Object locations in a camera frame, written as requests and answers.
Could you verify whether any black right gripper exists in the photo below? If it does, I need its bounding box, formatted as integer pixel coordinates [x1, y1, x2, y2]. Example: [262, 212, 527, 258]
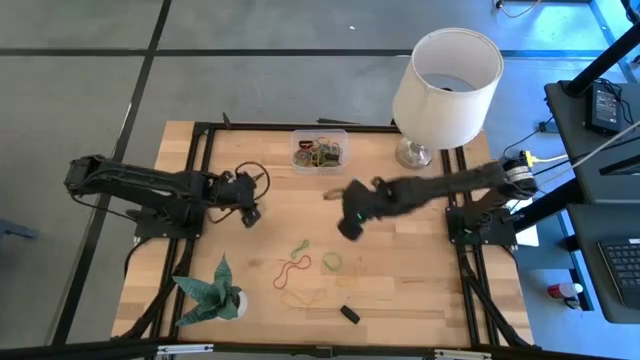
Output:
[337, 177, 396, 242]

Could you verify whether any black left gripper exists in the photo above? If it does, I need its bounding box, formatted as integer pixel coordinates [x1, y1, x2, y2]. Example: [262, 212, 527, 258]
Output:
[207, 170, 262, 229]

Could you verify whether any clear plastic bin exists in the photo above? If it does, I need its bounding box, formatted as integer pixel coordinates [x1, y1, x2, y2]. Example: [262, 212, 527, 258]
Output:
[289, 128, 350, 176]

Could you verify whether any potted snake plant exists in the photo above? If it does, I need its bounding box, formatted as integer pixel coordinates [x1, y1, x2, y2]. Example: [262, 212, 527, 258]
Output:
[172, 253, 249, 327]

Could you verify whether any small black block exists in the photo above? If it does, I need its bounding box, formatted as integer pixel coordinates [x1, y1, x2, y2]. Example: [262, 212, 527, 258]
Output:
[339, 304, 361, 325]

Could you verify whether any white table lamp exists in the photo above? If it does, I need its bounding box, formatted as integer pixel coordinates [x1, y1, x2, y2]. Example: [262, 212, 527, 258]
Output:
[391, 27, 505, 171]

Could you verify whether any white paper sheet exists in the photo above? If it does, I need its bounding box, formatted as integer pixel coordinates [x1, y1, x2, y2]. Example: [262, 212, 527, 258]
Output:
[514, 224, 540, 248]

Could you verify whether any yellow power plug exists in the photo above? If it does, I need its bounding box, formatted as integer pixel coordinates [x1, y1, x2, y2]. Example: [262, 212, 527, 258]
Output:
[519, 149, 570, 169]

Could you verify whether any red white can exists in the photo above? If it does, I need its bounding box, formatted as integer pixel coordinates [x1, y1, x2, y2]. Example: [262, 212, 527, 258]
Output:
[546, 281, 585, 301]

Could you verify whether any grey floor object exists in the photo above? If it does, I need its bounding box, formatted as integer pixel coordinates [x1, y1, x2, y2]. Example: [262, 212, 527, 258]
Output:
[0, 218, 40, 242]

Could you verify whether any black side desk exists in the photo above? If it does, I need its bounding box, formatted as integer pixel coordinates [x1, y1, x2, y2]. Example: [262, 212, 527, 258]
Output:
[543, 79, 640, 325]

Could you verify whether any black power adapter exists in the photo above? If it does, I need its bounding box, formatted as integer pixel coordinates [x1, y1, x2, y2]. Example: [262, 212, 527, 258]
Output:
[585, 81, 623, 136]

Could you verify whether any black keyboard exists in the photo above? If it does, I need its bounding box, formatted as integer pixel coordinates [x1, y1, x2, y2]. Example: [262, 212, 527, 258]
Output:
[597, 238, 640, 310]

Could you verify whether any black slanted pole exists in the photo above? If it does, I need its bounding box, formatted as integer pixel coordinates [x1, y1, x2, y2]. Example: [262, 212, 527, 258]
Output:
[563, 22, 640, 97]

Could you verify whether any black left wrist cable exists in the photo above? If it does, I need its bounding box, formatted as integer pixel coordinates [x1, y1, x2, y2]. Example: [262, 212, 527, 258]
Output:
[233, 160, 272, 202]

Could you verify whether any black aluminium frame rail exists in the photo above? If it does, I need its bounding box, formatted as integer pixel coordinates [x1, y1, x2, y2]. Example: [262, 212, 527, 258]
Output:
[440, 148, 476, 347]
[0, 339, 640, 360]
[147, 124, 202, 341]
[169, 130, 215, 341]
[193, 121, 401, 135]
[453, 148, 501, 347]

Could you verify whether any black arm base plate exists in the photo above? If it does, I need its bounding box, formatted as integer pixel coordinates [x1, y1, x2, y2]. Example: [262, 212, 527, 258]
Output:
[446, 204, 520, 248]
[125, 207, 207, 241]

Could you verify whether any black diagonal frame brace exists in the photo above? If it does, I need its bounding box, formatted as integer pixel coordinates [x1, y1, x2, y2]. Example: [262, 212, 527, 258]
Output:
[117, 239, 196, 342]
[459, 252, 531, 348]

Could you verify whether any silver metal bracket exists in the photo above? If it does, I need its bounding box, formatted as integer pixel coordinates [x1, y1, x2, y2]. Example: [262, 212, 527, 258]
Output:
[156, 343, 215, 357]
[433, 348, 494, 360]

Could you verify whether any white cable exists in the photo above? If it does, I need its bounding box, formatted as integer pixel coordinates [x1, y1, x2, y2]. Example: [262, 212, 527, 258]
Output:
[574, 118, 640, 166]

